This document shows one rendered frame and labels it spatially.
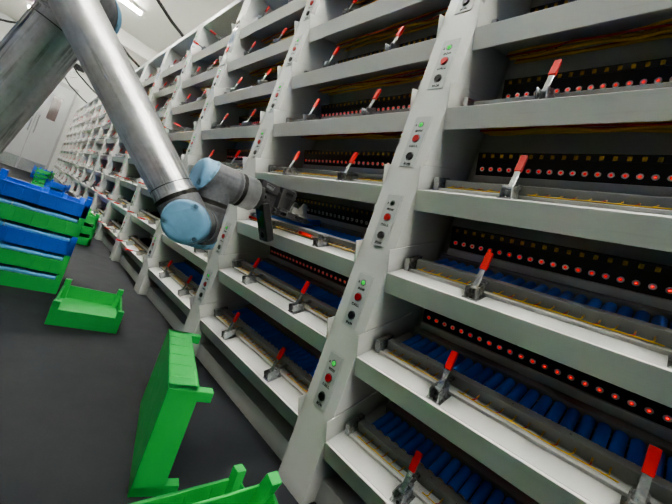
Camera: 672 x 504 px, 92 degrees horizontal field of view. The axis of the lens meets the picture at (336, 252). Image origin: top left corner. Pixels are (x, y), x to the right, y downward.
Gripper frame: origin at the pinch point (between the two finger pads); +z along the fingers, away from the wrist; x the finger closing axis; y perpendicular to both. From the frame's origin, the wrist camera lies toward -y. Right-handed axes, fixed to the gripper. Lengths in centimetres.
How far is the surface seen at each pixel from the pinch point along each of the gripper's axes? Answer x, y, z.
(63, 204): 80, -21, -51
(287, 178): 6.1, 11.8, -7.2
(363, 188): -27.4, 11.5, -7.3
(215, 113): 97, 44, -2
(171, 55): 237, 107, 0
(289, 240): -6.5, -6.8, -8.2
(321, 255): -21.2, -7.8, -8.0
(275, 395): -23, -45, -10
